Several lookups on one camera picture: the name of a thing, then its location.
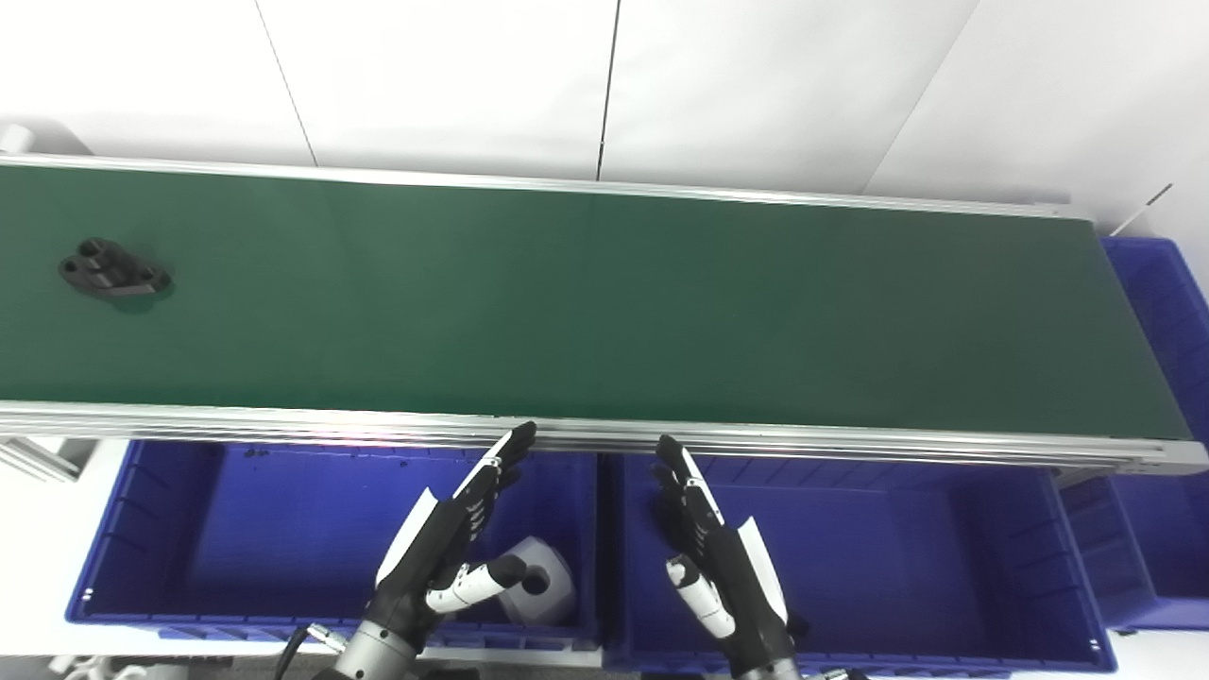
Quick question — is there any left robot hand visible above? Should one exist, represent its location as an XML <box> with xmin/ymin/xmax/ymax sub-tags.
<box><xmin>364</xmin><ymin>420</ymin><xmax>551</xmax><ymax>653</ymax></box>

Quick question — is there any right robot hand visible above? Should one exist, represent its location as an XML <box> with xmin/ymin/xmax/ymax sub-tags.
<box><xmin>652</xmin><ymin>434</ymin><xmax>811</xmax><ymax>676</ymax></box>

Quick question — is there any black flange part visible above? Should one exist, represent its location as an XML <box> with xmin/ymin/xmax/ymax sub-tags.
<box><xmin>59</xmin><ymin>238</ymin><xmax>174</xmax><ymax>301</ymax></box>

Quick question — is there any white plastic part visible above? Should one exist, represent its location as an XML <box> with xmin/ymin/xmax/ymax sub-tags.
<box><xmin>496</xmin><ymin>536</ymin><xmax>577</xmax><ymax>626</ymax></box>

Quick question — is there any blue bin with white part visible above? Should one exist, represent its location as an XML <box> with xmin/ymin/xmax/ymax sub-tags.
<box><xmin>64</xmin><ymin>439</ymin><xmax>605</xmax><ymax>667</ymax></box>

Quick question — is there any empty blue plastic bin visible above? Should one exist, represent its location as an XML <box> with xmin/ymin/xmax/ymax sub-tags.
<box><xmin>604</xmin><ymin>453</ymin><xmax>1117</xmax><ymax>676</ymax></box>

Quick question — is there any green conveyor belt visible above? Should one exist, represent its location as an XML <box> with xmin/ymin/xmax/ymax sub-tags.
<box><xmin>0</xmin><ymin>151</ymin><xmax>1209</xmax><ymax>478</ymax></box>
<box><xmin>0</xmin><ymin>162</ymin><xmax>1194</xmax><ymax>443</ymax></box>

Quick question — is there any aluminium conveyor leg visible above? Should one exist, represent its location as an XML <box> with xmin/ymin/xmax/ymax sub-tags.
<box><xmin>0</xmin><ymin>436</ymin><xmax>95</xmax><ymax>485</ymax></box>

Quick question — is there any blue bin at conveyor end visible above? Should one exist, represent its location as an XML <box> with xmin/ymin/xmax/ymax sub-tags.
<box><xmin>1058</xmin><ymin>236</ymin><xmax>1209</xmax><ymax>632</ymax></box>

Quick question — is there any thin grey rod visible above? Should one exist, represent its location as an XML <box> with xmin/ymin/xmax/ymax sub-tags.
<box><xmin>1110</xmin><ymin>184</ymin><xmax>1174</xmax><ymax>237</ymax></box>

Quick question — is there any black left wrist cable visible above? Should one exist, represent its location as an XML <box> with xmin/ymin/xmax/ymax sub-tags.
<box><xmin>274</xmin><ymin>623</ymin><xmax>350</xmax><ymax>680</ymax></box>

